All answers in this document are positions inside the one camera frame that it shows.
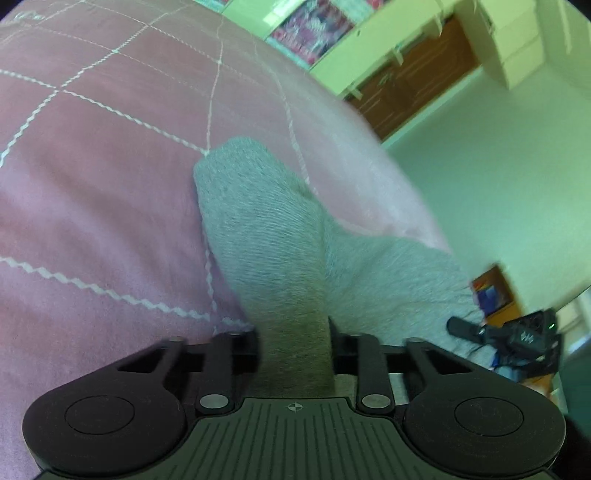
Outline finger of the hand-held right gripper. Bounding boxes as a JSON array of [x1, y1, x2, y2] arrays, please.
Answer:
[[446, 316, 489, 343]]

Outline white corner shelf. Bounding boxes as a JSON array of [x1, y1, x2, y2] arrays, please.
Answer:
[[344, 14, 445, 100]]

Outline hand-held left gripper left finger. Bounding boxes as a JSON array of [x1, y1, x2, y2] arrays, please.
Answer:
[[117, 330, 262, 415]]

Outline white cabinet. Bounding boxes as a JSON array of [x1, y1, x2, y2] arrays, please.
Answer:
[[455, 0, 551, 91]]

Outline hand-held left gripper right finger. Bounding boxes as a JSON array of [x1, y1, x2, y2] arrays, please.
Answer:
[[327, 316, 476, 414]]

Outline brown wooden door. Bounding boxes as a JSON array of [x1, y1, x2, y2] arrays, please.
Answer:
[[342, 14, 484, 142]]

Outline wooden box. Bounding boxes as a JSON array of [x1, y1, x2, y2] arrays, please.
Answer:
[[470, 264, 526, 325]]

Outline grey pants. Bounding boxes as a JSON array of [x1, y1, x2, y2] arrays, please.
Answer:
[[193, 135, 505, 398]]

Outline white wardrobe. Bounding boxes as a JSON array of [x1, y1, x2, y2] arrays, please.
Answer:
[[221, 0, 459, 100]]

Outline pink checked bed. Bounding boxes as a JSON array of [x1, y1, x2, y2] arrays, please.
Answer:
[[0, 0, 455, 480]]

